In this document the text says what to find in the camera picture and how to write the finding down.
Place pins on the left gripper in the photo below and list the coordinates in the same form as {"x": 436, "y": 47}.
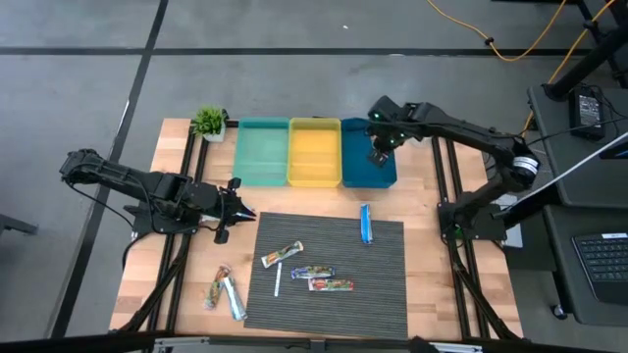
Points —
{"x": 222, "y": 206}

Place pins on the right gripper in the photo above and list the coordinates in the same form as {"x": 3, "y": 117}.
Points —
{"x": 386, "y": 136}

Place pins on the bright blue granola bar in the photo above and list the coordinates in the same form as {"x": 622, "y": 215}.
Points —
{"x": 366, "y": 223}

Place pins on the teal-tinted Chewy granola bar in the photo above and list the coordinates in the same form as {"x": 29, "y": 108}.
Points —
{"x": 312, "y": 271}

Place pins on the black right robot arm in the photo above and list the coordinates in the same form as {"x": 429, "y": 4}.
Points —
{"x": 466, "y": 130}

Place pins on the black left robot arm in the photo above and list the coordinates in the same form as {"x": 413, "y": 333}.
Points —
{"x": 147, "y": 184}

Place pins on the blue plastic bin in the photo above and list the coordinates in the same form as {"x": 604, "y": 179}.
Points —
{"x": 358, "y": 166}

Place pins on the teal plastic bin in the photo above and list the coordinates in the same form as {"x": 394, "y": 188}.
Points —
{"x": 261, "y": 152}

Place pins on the yellow plastic bin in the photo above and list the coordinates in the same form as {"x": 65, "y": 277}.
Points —
{"x": 314, "y": 152}

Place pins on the grassy plant in white pot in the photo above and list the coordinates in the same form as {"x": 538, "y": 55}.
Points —
{"x": 210, "y": 122}

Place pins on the grey woven mat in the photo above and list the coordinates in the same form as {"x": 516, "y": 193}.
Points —
{"x": 333, "y": 314}

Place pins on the black diagonal pole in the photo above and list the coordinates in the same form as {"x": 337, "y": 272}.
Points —
{"x": 535, "y": 198}

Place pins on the silver rod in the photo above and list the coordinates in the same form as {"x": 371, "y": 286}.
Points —
{"x": 574, "y": 164}

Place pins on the dark grey side desk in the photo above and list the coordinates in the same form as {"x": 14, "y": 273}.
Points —
{"x": 579, "y": 171}

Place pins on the black table edge bar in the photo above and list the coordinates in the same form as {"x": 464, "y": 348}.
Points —
{"x": 73, "y": 343}

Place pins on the black power adapter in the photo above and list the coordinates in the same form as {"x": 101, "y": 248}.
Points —
{"x": 587, "y": 112}

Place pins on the dark grey keyboard desk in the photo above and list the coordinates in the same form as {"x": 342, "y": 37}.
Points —
{"x": 564, "y": 274}

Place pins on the dark furniture leg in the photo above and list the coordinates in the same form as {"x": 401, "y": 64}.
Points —
{"x": 15, "y": 224}

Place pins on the black desk legs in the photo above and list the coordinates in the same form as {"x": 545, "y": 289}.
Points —
{"x": 589, "y": 56}

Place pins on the black keyboard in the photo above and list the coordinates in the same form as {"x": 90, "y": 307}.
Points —
{"x": 606, "y": 265}

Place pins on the black diagonal frame brace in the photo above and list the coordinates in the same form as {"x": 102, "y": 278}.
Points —
{"x": 147, "y": 305}
{"x": 486, "y": 305}

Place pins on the grey base plate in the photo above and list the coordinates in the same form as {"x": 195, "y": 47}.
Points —
{"x": 512, "y": 230}

